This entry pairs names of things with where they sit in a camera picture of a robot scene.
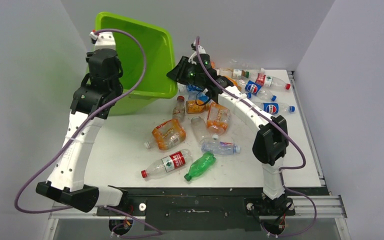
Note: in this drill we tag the red label bottle rear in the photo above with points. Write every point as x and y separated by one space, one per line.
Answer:
269 81

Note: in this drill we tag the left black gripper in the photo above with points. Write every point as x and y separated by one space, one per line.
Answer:
89 53

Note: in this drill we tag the aluminium frame rail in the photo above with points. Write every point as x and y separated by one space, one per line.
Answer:
67 224

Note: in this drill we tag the green-red label bottle rear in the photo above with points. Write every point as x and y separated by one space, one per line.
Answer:
236 73

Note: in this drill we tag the small clear blue-cap bottle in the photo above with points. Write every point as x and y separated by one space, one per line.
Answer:
220 148

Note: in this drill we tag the orange label white-cap bottle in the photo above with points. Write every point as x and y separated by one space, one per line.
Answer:
217 121

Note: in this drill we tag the clear bottle without label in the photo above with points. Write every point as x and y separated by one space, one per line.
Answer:
199 129

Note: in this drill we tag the crushed orange label bottle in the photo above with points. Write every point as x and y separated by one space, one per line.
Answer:
167 135

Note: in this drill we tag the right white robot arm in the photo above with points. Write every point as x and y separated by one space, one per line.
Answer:
271 140

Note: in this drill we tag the small orange juice bottle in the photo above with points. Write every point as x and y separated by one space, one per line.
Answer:
196 107

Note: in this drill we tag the green plastic bottle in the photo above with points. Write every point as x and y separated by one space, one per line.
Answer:
200 166

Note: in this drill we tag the pepsi bottle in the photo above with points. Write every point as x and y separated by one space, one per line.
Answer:
276 108
251 89

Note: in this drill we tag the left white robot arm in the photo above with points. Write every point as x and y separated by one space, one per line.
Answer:
89 109

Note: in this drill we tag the small red-cap bottle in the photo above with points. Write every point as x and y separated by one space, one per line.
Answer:
179 111

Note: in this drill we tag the red label clear bottle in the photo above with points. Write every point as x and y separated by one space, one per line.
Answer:
170 163

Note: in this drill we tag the Pepsi bottle upper right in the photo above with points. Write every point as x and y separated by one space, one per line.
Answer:
251 89

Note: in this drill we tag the Pepsi bottle right side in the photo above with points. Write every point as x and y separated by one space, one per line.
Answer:
276 108

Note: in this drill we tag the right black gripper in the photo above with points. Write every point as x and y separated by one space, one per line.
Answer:
177 74

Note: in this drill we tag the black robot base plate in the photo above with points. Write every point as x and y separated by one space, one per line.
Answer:
201 209

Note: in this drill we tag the orange bottle barcode label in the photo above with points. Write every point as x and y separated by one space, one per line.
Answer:
234 83

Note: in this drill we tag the crushed blue label bottle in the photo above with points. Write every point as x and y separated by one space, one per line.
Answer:
193 92

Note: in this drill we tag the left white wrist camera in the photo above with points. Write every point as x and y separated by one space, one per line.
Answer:
104 40

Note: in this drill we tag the green plastic bin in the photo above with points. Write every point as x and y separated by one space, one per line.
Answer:
150 54

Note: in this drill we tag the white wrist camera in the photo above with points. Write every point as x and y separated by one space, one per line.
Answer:
198 50
104 40

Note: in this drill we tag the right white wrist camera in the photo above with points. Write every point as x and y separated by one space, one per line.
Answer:
198 50

